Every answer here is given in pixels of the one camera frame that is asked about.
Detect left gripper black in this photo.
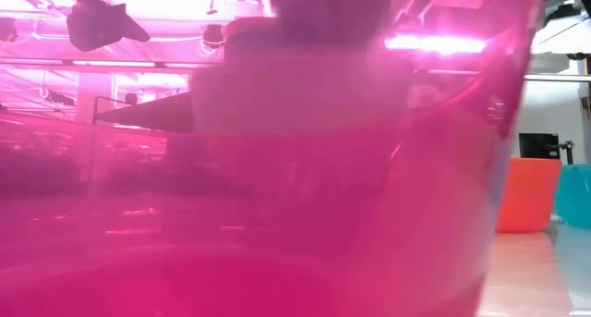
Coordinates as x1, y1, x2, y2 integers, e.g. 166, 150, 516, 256
66, 0, 129, 53

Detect magenta translucent plastic bowl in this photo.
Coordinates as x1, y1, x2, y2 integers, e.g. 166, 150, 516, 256
0, 0, 549, 317

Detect black monitor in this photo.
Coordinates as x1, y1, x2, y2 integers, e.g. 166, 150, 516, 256
518, 132, 561, 160

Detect orange plastic bowl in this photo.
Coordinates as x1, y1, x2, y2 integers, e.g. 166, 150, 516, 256
496, 157, 563, 234

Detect black stand with knob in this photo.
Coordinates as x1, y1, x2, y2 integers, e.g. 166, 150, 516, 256
547, 140, 576, 165

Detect blue plastic bowl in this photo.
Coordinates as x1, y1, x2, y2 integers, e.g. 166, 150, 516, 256
553, 164, 591, 229

